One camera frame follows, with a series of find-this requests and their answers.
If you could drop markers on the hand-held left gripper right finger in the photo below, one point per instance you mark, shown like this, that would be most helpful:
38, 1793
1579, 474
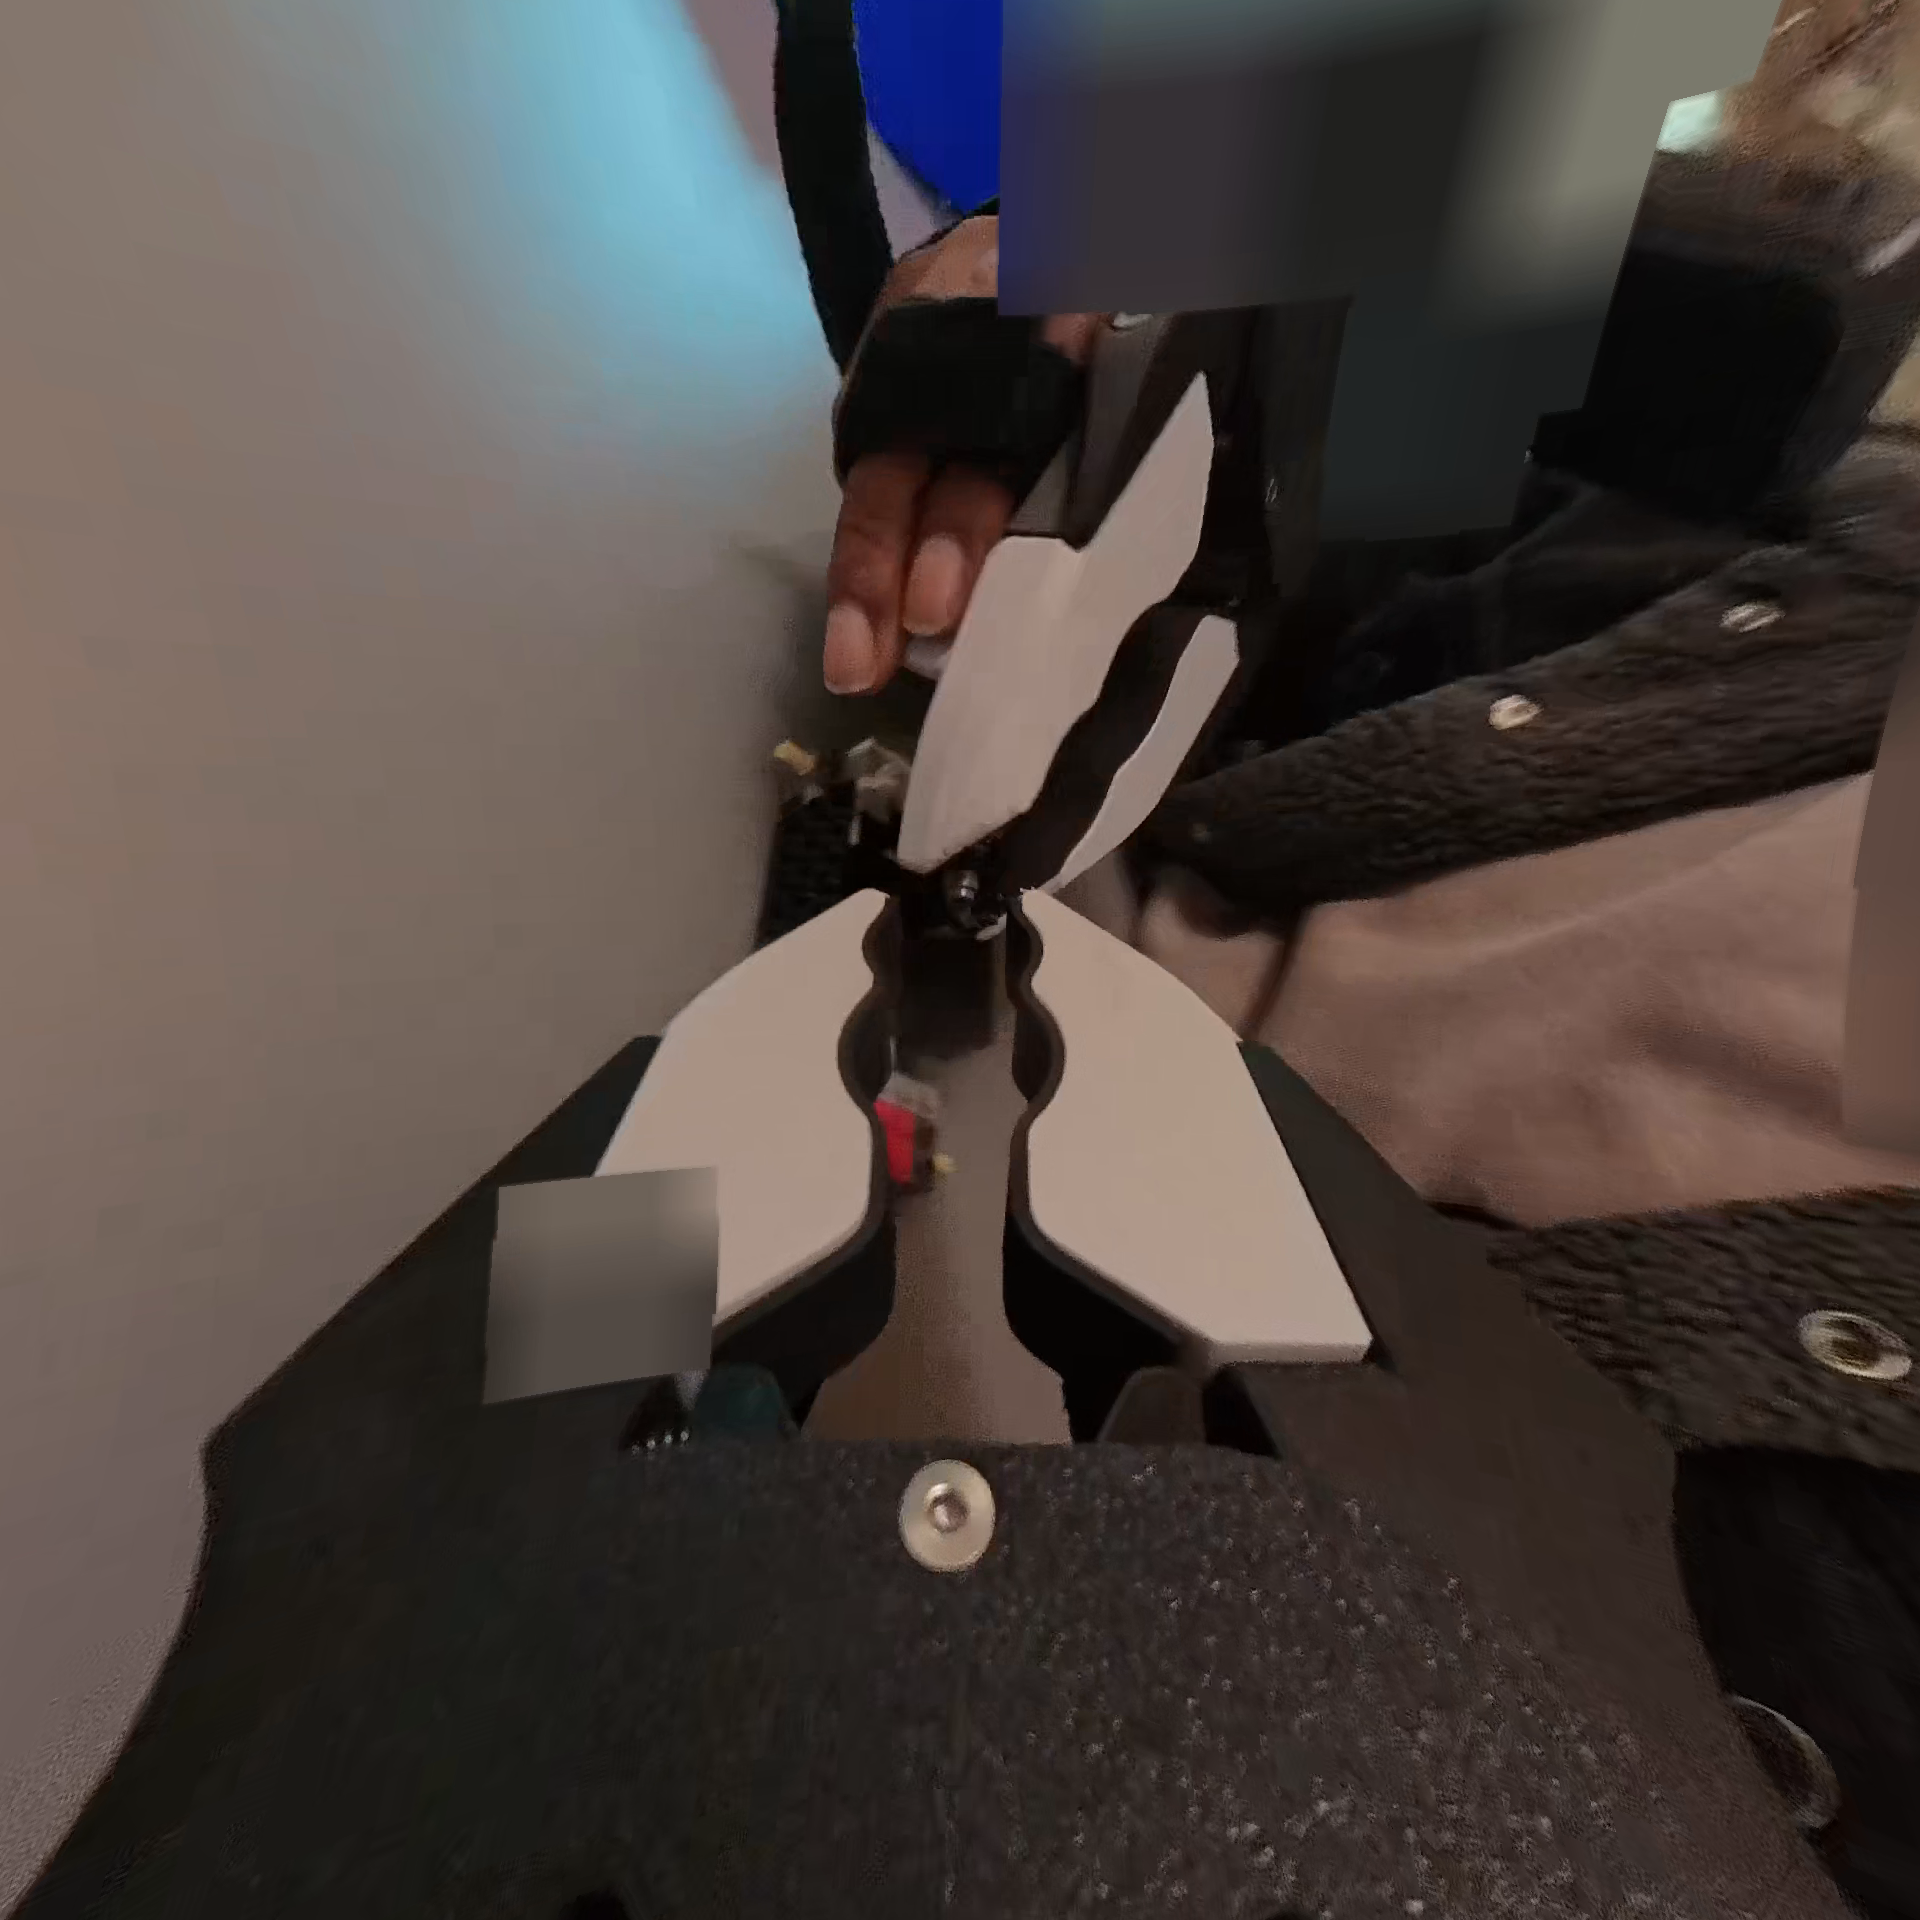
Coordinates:
1171, 1202

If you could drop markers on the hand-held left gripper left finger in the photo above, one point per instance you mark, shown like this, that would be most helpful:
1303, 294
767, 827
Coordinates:
763, 1079

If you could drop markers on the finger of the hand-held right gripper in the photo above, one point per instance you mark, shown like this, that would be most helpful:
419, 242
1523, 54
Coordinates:
1185, 722
1036, 662

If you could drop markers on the toy brick car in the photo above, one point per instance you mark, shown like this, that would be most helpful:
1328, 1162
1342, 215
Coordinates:
819, 855

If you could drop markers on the person's right forearm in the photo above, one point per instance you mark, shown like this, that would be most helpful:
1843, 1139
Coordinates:
1499, 599

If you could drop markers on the grey desk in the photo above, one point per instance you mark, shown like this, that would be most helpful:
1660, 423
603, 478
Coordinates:
376, 751

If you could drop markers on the person's right hand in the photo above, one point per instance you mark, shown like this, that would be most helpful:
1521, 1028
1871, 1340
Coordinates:
930, 389

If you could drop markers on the black fleece jacket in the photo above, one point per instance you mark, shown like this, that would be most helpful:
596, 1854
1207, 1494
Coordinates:
1499, 781

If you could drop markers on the beige sweatshirt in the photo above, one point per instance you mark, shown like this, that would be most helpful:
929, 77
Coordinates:
1499, 1020

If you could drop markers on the blue plastic bin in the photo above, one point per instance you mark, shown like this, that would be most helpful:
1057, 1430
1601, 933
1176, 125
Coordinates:
937, 90

